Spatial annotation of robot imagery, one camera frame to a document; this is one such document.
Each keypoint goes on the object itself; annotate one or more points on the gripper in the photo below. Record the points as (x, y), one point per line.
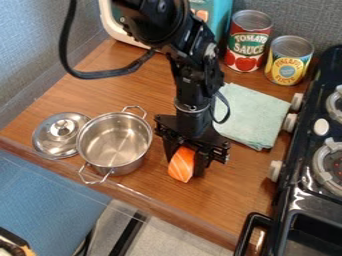
(191, 130)

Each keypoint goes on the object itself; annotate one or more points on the orange toy sushi top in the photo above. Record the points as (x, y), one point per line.
(182, 165)

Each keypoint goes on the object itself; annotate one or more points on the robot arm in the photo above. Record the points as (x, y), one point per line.
(187, 43)

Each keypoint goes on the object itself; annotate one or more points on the silver pot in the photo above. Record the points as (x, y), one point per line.
(114, 143)

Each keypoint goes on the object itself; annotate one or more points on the green cloth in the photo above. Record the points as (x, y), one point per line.
(252, 115)

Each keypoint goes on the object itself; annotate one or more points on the toy stove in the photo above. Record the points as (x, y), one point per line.
(307, 166)

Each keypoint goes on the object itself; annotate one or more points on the silver lid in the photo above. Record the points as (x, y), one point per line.
(59, 134)

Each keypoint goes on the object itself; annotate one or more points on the red tomato can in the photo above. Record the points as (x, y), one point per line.
(247, 40)

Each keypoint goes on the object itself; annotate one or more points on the yellow pineapple can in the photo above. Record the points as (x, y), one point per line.
(289, 60)

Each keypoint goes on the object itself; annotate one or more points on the teal box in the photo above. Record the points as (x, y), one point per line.
(213, 16)

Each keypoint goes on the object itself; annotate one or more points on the toy microwave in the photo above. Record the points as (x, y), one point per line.
(120, 26)

